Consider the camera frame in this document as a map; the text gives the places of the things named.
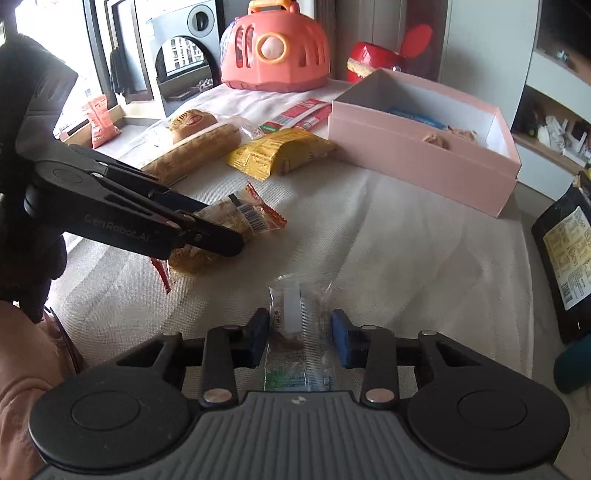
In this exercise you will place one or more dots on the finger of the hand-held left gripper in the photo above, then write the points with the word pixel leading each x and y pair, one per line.
pixel 217 242
pixel 182 203

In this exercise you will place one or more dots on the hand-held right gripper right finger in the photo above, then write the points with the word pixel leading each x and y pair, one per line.
pixel 341 339

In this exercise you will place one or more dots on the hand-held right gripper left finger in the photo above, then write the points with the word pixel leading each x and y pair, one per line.
pixel 258 337

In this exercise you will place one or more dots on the orange-edged bread packet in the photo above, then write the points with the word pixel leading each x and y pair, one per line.
pixel 249 217

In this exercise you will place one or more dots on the clear green-label snack packet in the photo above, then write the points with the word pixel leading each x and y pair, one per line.
pixel 293 309

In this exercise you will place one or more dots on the pink cardboard box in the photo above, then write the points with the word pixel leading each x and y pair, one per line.
pixel 415 170

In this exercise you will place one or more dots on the small brown pastry packet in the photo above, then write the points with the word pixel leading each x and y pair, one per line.
pixel 461 134
pixel 436 138

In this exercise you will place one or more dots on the person's left hand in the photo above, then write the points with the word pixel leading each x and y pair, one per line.
pixel 27 267

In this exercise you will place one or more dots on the long biscuit packet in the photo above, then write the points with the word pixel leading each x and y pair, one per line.
pixel 194 154

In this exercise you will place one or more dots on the orange snack bag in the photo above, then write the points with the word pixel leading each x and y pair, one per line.
pixel 99 122

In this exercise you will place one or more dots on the round bun packet red label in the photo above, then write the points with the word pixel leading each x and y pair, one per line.
pixel 189 122

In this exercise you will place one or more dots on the beige tablecloth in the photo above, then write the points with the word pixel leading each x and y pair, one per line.
pixel 392 267

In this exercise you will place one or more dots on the yellow snack packet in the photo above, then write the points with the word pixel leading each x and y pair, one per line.
pixel 277 154

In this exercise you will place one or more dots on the red white sausage packet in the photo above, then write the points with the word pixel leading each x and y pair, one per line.
pixel 288 115
pixel 316 119

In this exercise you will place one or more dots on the grey washing machine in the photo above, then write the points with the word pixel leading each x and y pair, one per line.
pixel 207 41

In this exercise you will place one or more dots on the orange toy carrier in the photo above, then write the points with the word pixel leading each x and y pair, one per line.
pixel 277 55

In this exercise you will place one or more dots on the person's pink-clothed leg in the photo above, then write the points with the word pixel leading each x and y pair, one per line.
pixel 23 369

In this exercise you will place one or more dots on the teal bottle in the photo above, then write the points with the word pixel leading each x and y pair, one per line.
pixel 575 369

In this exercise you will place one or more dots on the large black snack bag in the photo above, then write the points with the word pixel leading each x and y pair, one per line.
pixel 568 258

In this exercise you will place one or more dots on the red lidded bin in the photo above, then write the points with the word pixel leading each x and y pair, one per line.
pixel 374 57

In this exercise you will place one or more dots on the white plastic bag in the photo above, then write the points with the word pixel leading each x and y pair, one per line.
pixel 554 129

